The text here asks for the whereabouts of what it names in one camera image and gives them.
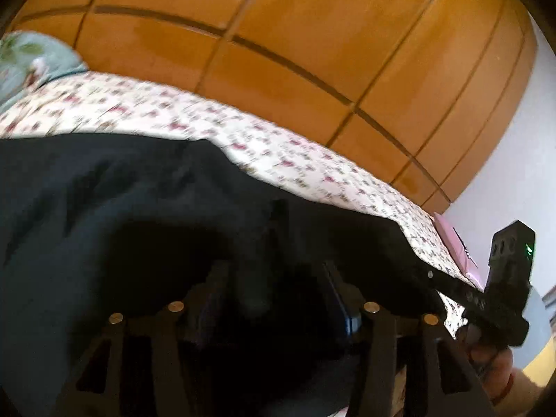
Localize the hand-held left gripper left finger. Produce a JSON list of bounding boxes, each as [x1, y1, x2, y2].
[[52, 261, 231, 417]]

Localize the pink pillow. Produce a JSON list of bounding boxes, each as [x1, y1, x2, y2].
[[434, 213, 485, 289]]

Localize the black embroidered pants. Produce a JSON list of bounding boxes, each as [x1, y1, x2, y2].
[[0, 132, 461, 417]]

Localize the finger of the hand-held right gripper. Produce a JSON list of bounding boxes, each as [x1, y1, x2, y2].
[[408, 256, 466, 310]]

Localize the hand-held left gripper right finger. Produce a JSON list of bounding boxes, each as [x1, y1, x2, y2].
[[321, 261, 496, 417]]

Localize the wooden wardrobe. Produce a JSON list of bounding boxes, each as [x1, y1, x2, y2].
[[9, 0, 537, 215]]

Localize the light blue floral pillow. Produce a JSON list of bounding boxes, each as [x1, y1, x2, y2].
[[0, 30, 90, 114]]

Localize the person's right hand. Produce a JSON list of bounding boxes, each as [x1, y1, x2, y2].
[[456, 324, 514, 400]]

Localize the floral bed sheet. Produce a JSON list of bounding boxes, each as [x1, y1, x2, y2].
[[0, 72, 485, 326]]

